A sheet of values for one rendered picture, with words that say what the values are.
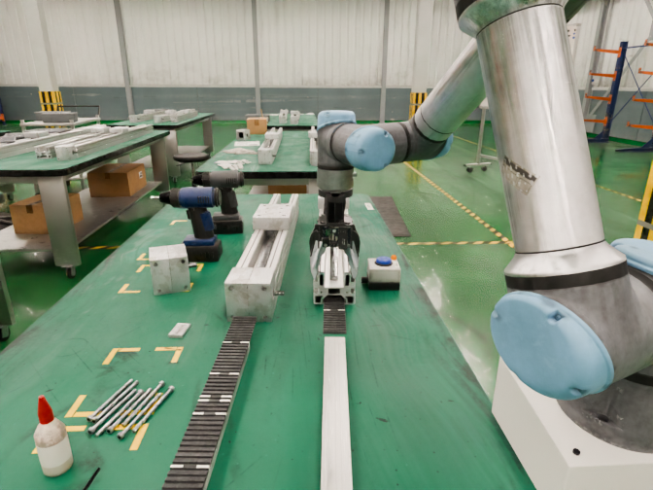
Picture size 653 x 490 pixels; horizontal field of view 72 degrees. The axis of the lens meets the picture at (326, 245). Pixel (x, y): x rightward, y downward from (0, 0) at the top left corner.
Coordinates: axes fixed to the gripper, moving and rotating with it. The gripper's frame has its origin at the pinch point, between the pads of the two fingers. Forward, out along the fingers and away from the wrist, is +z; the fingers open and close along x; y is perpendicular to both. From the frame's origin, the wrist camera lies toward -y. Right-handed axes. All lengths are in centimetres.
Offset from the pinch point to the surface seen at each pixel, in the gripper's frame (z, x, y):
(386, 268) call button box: 4.1, 13.4, -12.9
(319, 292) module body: 6.8, -3.5, -4.5
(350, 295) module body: 7.5, 4.0, -4.5
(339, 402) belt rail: 6.8, 0.7, 34.9
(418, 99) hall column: -2, 200, -1010
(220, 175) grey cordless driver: -10, -39, -59
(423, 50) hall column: -108, 204, -1013
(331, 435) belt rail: 6.8, -0.5, 42.1
